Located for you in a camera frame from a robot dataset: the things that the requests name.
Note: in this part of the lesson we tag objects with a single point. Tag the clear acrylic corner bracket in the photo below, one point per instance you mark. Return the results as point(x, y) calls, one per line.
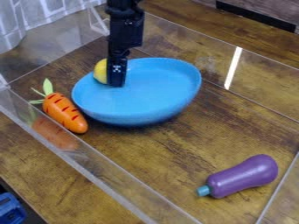
point(96, 22)

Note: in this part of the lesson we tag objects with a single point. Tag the orange toy carrot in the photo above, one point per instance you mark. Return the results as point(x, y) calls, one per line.
point(60, 109)

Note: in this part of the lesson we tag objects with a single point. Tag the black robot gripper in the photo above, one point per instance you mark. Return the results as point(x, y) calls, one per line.
point(127, 19)

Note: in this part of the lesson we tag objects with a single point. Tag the purple toy eggplant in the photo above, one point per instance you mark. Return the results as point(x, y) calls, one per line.
point(254, 172)

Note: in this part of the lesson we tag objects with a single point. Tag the blue round tray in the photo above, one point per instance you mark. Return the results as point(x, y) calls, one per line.
point(160, 88)

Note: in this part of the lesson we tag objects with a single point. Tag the clear acrylic barrier wall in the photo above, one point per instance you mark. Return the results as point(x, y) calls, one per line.
point(135, 175)

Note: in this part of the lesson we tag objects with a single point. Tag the blue plastic crate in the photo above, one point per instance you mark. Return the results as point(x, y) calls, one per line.
point(12, 213)

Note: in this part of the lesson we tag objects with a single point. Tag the yellow toy lemon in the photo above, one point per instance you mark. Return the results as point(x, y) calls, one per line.
point(100, 71)

